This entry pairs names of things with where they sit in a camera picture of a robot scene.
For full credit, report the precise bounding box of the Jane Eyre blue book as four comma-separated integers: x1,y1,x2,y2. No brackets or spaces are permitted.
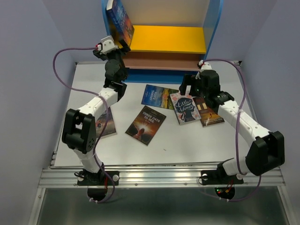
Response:
106,0,135,46

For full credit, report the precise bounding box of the Little Women book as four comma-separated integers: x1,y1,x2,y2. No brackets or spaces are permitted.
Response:
169,91,201,125

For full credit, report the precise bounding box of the Three Days to See book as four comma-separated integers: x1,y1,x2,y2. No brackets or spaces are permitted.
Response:
125,105,166,146

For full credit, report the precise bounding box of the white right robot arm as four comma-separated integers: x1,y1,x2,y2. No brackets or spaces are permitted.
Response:
179,69,285,185

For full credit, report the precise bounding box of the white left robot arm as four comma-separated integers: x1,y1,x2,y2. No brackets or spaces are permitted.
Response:
62,36,130,185

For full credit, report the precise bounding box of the Kate DiCamillo dark book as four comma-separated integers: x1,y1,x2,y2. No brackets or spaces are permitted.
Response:
193,97,225,127

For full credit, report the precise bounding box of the Animal Farm book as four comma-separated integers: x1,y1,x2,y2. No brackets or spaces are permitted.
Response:
141,84,179,110

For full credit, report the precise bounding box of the blue bookshelf with coloured shelves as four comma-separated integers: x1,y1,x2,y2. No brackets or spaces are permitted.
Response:
101,0,225,84

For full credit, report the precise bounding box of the dark purple cover book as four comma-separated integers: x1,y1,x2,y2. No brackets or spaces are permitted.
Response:
95,108,117,138

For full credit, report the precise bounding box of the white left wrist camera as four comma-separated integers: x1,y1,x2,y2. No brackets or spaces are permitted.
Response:
96,35,119,54

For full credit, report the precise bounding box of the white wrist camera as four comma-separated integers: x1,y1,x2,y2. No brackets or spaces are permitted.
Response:
195,60,212,79
96,35,119,54

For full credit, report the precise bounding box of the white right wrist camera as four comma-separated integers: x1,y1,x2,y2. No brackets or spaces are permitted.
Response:
195,60,212,79

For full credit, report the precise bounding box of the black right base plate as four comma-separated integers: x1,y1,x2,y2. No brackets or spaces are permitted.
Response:
200,170,244,185

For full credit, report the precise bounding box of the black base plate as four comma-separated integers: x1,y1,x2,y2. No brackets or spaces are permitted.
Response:
200,170,244,185
74,170,113,186

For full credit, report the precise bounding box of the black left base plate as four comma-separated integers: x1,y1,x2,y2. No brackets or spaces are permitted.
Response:
74,170,113,186

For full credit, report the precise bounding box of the aluminium rail frame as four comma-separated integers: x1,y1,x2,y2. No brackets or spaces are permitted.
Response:
29,69,293,225

